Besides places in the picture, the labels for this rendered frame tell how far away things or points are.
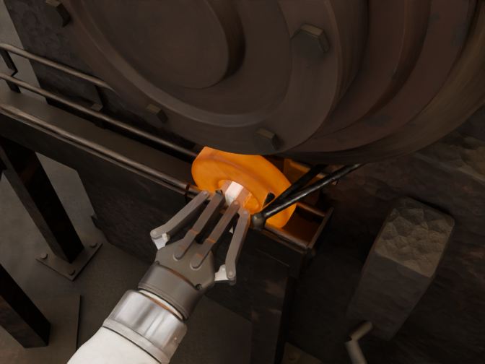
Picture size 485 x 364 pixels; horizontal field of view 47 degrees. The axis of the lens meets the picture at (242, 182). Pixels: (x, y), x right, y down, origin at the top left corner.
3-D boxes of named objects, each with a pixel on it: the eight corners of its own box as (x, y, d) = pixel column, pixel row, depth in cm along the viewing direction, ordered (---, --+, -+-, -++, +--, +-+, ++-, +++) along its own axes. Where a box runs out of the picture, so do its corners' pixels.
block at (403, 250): (366, 265, 91) (402, 185, 71) (413, 288, 89) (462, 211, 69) (340, 320, 86) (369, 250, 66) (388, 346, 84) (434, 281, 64)
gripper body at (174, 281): (137, 300, 73) (176, 243, 77) (192, 331, 70) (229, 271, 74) (125, 279, 66) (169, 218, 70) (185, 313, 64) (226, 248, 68)
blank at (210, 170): (193, 126, 76) (180, 143, 74) (296, 165, 70) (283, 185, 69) (211, 188, 89) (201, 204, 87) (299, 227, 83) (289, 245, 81)
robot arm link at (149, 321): (170, 375, 68) (195, 333, 71) (159, 357, 61) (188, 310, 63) (110, 339, 71) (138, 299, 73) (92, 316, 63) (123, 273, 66)
